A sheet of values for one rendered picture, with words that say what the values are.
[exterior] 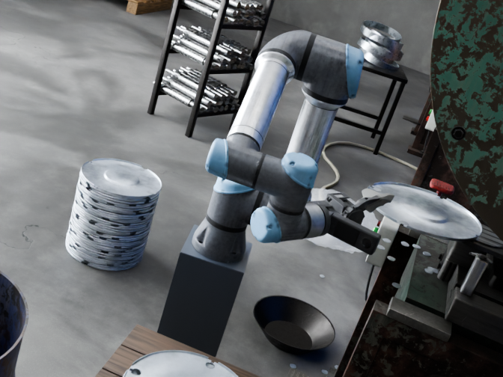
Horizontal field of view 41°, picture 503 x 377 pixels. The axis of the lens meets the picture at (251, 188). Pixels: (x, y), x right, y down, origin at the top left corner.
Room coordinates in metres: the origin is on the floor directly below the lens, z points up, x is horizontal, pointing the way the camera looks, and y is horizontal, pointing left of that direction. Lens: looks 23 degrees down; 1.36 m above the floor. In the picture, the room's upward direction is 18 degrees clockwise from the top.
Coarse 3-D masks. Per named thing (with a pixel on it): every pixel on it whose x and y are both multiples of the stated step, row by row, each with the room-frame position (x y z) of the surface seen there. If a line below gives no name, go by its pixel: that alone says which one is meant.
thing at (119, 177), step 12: (84, 168) 2.17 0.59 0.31; (96, 168) 2.20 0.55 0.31; (108, 168) 2.23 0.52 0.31; (120, 168) 2.26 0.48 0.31; (132, 168) 2.30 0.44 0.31; (96, 180) 2.11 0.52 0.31; (108, 180) 2.14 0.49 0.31; (120, 180) 2.15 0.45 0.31; (132, 180) 2.19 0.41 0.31; (144, 180) 2.23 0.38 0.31; (156, 180) 2.26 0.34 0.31; (108, 192) 2.05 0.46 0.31; (120, 192) 2.08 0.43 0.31; (132, 192) 2.11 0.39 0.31; (144, 192) 2.14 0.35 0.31; (156, 192) 2.16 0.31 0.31
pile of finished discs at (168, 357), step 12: (144, 360) 1.21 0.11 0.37; (156, 360) 1.22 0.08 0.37; (168, 360) 1.23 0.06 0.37; (180, 360) 1.25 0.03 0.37; (192, 360) 1.26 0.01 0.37; (204, 360) 1.27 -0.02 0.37; (132, 372) 1.17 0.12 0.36; (144, 372) 1.17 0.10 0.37; (156, 372) 1.18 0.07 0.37; (168, 372) 1.20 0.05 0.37; (180, 372) 1.21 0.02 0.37; (192, 372) 1.22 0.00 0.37; (204, 372) 1.23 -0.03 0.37; (216, 372) 1.25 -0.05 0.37; (228, 372) 1.26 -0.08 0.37
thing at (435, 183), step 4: (432, 180) 1.87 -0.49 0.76; (436, 180) 1.88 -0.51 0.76; (432, 184) 1.85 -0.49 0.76; (436, 184) 1.85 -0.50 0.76; (440, 184) 1.86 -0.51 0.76; (444, 184) 1.87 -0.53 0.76; (448, 184) 1.89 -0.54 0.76; (436, 188) 1.84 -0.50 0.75; (440, 188) 1.84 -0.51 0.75; (444, 188) 1.84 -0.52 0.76; (448, 188) 1.84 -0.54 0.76; (452, 188) 1.85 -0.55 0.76; (436, 192) 1.87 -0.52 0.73; (440, 192) 1.86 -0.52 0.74; (444, 192) 1.84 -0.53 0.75; (448, 192) 1.83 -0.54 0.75; (452, 192) 1.84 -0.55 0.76; (440, 196) 1.86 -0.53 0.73
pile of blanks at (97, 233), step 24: (96, 192) 2.05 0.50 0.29; (72, 216) 2.12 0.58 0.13; (96, 216) 2.07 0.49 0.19; (120, 216) 2.07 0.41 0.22; (144, 216) 2.12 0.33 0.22; (72, 240) 2.09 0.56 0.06; (96, 240) 2.05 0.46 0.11; (120, 240) 2.07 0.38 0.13; (144, 240) 2.17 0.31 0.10; (96, 264) 2.05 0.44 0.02; (120, 264) 2.08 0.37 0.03
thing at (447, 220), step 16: (384, 192) 1.60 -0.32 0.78; (400, 192) 1.63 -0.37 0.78; (416, 192) 1.66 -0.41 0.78; (432, 192) 1.69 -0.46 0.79; (384, 208) 1.49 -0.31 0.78; (400, 208) 1.52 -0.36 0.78; (416, 208) 1.54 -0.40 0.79; (432, 208) 1.57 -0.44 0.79; (448, 208) 1.61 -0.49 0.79; (464, 208) 1.63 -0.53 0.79; (416, 224) 1.45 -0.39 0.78; (432, 224) 1.47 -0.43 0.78; (448, 224) 1.50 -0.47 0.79; (464, 224) 1.53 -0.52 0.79; (480, 224) 1.55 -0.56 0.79; (464, 240) 1.43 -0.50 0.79
